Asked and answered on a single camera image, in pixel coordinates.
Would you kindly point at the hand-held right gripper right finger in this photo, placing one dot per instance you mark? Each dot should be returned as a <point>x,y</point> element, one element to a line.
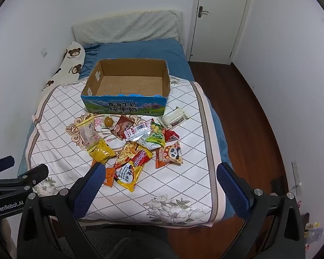
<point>232,191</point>

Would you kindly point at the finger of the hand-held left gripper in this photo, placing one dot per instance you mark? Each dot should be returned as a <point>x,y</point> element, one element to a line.
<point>2,166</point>
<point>29,175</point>

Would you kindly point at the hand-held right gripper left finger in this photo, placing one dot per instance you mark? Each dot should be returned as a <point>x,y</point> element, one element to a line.
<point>89,190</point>

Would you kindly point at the small red white snack packet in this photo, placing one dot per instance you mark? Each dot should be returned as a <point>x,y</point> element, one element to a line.
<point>137,130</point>

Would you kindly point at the green fruit candy bag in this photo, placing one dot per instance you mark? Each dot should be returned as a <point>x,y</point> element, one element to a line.
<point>157,137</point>

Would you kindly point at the blue printed cardboard box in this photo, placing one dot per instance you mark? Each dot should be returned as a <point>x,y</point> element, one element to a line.
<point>129,86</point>

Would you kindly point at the small orange snack packet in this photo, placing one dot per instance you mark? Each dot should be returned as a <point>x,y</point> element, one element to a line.
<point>109,177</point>

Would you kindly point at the yellow snack packet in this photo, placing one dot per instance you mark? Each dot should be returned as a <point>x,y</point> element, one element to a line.
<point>101,152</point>

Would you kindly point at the yellow red noodle packet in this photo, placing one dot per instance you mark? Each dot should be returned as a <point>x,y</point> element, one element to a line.
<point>131,167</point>

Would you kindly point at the floral checked quilt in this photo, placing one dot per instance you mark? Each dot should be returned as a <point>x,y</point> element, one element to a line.
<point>178,188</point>

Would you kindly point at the clear zip bag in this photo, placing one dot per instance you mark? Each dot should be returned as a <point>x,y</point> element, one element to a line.
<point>86,133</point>

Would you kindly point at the wrapped braised egg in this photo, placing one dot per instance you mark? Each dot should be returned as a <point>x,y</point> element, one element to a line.
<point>108,122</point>

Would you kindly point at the brown red snack packet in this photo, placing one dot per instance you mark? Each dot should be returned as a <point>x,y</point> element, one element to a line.
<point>121,126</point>

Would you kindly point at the clear green snack packet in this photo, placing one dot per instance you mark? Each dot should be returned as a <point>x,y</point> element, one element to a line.
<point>144,142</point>

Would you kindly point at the orange panda snack packet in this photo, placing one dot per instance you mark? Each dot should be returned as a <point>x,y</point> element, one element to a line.
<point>168,153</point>

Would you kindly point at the red triangular snack packet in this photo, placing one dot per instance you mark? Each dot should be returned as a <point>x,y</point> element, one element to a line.
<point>172,135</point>

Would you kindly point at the white wrapped cake packet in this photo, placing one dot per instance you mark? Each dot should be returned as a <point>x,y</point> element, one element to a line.
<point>174,117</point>

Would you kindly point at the bear print pillow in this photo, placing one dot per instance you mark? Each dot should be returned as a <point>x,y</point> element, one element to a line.
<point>70,62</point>

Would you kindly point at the blue bed sheet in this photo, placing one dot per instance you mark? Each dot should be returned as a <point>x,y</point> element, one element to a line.
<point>140,50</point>

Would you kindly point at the grey pillow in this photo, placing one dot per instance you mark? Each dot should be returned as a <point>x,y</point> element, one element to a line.
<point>127,27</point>

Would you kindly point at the white door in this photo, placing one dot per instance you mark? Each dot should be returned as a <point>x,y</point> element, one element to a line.
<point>218,19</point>

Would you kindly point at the white wall power strip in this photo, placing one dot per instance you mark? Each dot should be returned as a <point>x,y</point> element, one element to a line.
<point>296,175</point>

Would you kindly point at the white wall outlet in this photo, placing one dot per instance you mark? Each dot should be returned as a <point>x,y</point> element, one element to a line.
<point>44,52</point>

